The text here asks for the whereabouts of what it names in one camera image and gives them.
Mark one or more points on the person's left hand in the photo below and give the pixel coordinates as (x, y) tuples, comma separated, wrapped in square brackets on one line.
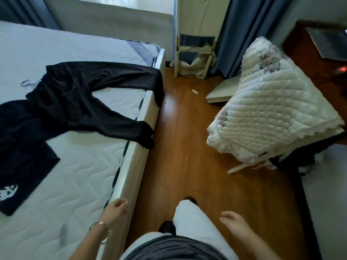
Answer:
[(113, 212)]

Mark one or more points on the person's right hand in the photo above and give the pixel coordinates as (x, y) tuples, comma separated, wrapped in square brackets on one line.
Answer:
[(237, 224)]

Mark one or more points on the person's left fingers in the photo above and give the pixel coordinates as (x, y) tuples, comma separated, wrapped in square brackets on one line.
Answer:
[(122, 205)]

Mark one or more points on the person's right fingers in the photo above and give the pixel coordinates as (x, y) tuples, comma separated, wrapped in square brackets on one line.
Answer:
[(225, 217)]

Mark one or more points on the person's left forearm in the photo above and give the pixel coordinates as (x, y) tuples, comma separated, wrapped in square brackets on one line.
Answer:
[(90, 246)]

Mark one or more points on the person's right forearm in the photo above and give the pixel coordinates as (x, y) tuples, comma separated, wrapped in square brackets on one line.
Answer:
[(261, 247)]

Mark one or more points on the person's white trousers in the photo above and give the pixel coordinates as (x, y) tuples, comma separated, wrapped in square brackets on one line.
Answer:
[(195, 227)]

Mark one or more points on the person's black shoe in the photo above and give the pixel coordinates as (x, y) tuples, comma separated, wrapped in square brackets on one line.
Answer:
[(166, 227), (190, 200)]

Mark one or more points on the white quilted mattress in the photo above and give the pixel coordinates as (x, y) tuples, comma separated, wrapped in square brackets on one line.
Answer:
[(76, 170)]

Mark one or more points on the person's grey shirt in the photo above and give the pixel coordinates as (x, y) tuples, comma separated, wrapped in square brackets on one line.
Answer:
[(176, 249)]

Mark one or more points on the black bag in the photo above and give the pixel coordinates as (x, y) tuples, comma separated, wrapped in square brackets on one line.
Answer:
[(298, 158)]

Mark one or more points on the grey rug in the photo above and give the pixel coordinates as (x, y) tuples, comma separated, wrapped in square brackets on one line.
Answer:
[(326, 203)]

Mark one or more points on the black trousers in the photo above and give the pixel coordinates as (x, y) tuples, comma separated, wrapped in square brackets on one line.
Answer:
[(81, 100)]

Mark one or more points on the black shirt with white print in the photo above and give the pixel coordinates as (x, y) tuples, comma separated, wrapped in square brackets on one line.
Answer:
[(19, 148)]

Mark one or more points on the folded white quilt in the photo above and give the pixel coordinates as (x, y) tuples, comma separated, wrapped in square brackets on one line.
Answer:
[(273, 105)]

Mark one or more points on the white flat board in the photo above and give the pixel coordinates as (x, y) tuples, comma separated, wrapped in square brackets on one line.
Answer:
[(222, 92)]

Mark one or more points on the white cloth bag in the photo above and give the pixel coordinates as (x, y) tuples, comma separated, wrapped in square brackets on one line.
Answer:
[(196, 63)]

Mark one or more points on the white wooden rack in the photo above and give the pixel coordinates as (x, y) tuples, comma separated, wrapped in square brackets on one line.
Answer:
[(193, 50)]

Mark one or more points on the dark wooden desk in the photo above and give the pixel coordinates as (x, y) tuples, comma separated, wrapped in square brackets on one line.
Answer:
[(314, 64)]

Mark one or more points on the grey upholstered headboard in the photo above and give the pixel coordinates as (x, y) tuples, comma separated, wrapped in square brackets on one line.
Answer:
[(113, 21)]

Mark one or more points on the blue curtain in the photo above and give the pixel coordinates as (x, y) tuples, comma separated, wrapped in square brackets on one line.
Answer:
[(24, 12), (244, 32)]

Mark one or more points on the grey laptop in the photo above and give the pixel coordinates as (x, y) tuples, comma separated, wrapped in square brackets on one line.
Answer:
[(328, 43)]

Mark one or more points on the white bed frame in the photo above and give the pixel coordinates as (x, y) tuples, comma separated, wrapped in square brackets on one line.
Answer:
[(138, 159)]

